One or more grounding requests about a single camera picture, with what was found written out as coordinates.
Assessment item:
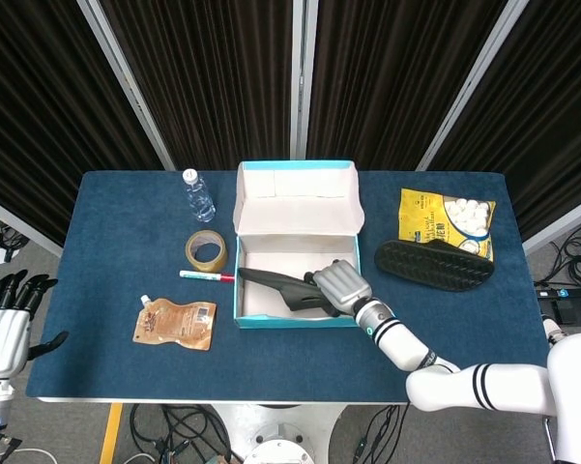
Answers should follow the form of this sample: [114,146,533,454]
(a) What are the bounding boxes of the yellow floor tape strip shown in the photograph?
[99,403,125,464]

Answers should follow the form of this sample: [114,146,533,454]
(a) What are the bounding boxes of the yellow marshmallow bag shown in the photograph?
[398,188,497,261]

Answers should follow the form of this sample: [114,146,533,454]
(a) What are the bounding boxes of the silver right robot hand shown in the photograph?
[303,259,372,318]

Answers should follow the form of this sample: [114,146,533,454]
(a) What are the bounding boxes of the clear plastic water bottle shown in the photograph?
[182,167,218,223]

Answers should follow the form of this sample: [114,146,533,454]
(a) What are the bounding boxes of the black rubber slipper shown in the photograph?
[238,267,349,320]
[374,240,495,294]

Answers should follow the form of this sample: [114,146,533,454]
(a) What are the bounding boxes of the teal shoe box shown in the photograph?
[232,160,366,330]

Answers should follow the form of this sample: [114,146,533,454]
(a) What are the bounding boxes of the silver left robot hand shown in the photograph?
[0,270,70,379]

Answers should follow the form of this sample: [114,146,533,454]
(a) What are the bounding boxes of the black floor cable bundle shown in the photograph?
[0,210,30,266]
[125,403,236,464]
[534,216,581,291]

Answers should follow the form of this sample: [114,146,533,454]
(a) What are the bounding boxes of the white marker with red cap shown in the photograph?
[179,270,236,283]

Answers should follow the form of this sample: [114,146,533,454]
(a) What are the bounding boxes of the dark pleated partition panel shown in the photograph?
[415,0,581,256]
[294,0,533,171]
[76,0,306,171]
[0,0,175,258]

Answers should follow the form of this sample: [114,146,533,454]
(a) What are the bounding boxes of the orange spouted drink pouch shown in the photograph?
[132,294,218,350]

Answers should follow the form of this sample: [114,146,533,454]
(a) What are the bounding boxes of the yellowish packing tape roll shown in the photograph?
[184,230,229,272]

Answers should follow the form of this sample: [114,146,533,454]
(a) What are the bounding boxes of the dark blue table top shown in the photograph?
[26,169,552,402]

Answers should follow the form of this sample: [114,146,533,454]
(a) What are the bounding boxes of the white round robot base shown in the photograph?
[211,402,350,464]

